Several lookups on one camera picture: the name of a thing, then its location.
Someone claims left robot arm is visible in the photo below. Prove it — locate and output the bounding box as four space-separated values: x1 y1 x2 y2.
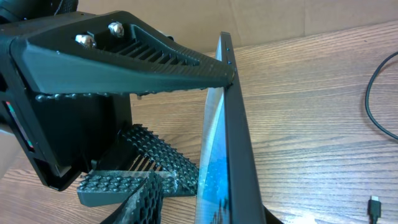
1 0 235 207

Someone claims blue screen smartphone black case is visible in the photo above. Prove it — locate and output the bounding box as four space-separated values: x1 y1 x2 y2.
194 31 267 224

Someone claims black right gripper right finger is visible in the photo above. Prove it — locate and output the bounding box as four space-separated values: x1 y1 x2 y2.
264 206 284 224

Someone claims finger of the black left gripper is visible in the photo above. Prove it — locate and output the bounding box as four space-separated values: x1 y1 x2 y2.
77 124 199 207
9 11 235 95

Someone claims black usb charging cable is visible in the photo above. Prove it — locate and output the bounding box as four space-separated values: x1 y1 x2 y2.
364 51 398 224

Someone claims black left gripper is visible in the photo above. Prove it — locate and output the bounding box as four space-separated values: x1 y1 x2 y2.
1 35 131 191

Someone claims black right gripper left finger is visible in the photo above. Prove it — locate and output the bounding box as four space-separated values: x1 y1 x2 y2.
101 171 164 224

